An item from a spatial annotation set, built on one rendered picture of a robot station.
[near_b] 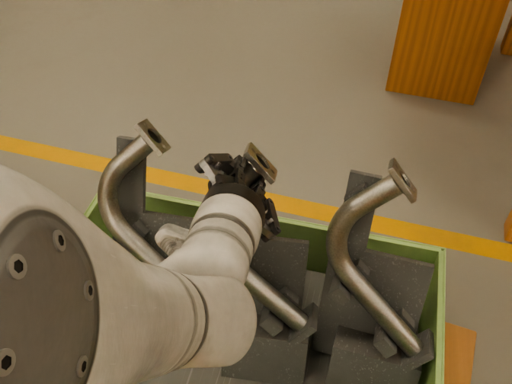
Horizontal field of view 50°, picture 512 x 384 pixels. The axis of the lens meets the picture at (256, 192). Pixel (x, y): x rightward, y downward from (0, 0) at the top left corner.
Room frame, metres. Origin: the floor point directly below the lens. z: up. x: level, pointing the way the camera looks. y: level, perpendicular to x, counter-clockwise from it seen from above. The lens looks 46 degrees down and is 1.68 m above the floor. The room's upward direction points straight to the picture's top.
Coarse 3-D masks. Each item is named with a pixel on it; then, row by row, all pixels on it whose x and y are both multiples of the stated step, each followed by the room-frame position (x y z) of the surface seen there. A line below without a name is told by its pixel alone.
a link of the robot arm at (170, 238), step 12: (204, 204) 0.40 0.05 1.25; (216, 204) 0.39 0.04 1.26; (228, 204) 0.39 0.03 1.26; (240, 204) 0.39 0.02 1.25; (252, 204) 0.40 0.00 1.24; (204, 216) 0.37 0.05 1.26; (216, 216) 0.36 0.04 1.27; (228, 216) 0.36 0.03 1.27; (240, 216) 0.37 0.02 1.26; (252, 216) 0.38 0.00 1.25; (168, 228) 0.39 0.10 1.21; (180, 228) 0.40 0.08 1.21; (252, 228) 0.37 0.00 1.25; (156, 240) 0.38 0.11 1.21; (168, 240) 0.38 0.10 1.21; (180, 240) 0.38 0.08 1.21; (252, 240) 0.35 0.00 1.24; (168, 252) 0.38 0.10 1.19
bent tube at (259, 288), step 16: (256, 160) 0.53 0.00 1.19; (256, 176) 0.52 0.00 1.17; (272, 176) 0.52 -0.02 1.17; (256, 272) 0.48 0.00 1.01; (256, 288) 0.46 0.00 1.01; (272, 288) 0.46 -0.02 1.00; (272, 304) 0.44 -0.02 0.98; (288, 304) 0.45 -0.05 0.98; (288, 320) 0.43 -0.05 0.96; (304, 320) 0.43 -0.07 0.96
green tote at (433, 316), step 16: (96, 208) 0.66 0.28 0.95; (160, 208) 0.68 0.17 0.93; (176, 208) 0.67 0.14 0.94; (192, 208) 0.66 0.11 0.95; (96, 224) 0.65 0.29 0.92; (288, 224) 0.62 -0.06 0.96; (304, 224) 0.62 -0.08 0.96; (320, 224) 0.62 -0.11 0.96; (320, 240) 0.61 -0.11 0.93; (368, 240) 0.59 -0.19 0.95; (384, 240) 0.58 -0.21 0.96; (400, 240) 0.58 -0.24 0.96; (320, 256) 0.61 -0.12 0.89; (416, 256) 0.57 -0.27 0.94; (432, 256) 0.56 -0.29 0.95; (320, 272) 0.60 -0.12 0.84; (432, 288) 0.51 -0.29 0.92; (432, 304) 0.48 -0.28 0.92; (432, 320) 0.45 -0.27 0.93; (432, 368) 0.37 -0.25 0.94
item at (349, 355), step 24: (360, 240) 0.51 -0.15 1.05; (384, 264) 0.48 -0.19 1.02; (408, 264) 0.48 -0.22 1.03; (432, 264) 0.48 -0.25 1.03; (384, 288) 0.47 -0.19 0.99; (408, 288) 0.46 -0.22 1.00; (336, 312) 0.46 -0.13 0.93; (360, 312) 0.46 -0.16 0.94; (408, 312) 0.44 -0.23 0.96; (336, 336) 0.43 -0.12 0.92; (360, 336) 0.43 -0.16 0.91; (336, 360) 0.39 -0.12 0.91; (360, 360) 0.39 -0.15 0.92; (384, 360) 0.38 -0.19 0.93
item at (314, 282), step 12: (312, 276) 0.59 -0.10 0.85; (324, 276) 0.59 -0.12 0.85; (312, 288) 0.56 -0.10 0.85; (312, 300) 0.54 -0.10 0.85; (312, 336) 0.47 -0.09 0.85; (312, 360) 0.42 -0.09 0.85; (324, 360) 0.42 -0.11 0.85; (180, 372) 0.40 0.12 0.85; (192, 372) 0.40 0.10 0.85; (204, 372) 0.40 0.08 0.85; (216, 372) 0.40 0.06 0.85; (312, 372) 0.40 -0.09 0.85; (324, 372) 0.40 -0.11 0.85
